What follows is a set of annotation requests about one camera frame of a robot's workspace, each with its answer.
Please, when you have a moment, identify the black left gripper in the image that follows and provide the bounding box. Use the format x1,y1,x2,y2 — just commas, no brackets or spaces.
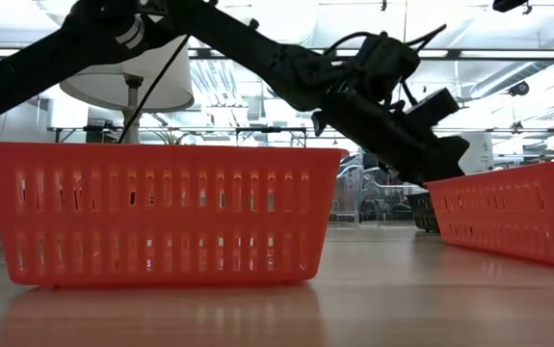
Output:
312,91,471,188

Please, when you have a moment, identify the black slotted plastic basket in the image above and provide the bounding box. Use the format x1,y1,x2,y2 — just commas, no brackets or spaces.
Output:
405,191,440,233

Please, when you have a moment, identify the clear plastic bin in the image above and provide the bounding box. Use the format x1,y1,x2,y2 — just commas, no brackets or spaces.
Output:
334,152,364,226
360,163,415,224
335,154,364,225

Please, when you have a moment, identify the red slotted plastic basket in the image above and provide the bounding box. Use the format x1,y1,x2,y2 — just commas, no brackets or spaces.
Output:
423,160,554,270
0,140,350,289

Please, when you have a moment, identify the black ceiling-hung device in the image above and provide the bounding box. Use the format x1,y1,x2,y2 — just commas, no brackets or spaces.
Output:
507,80,531,97

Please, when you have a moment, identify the black background table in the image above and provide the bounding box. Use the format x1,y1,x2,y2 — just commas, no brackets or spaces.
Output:
47,124,309,147

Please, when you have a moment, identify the white shade chrome table lamp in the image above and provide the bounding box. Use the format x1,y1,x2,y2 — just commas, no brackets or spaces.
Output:
58,34,196,146

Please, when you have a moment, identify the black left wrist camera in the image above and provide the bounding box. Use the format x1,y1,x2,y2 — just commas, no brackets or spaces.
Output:
404,88,462,130

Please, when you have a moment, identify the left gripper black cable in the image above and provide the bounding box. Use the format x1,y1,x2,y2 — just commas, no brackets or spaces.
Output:
324,23,449,59

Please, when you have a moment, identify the thin black cable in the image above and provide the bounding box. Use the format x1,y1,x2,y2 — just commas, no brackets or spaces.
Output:
118,34,192,145

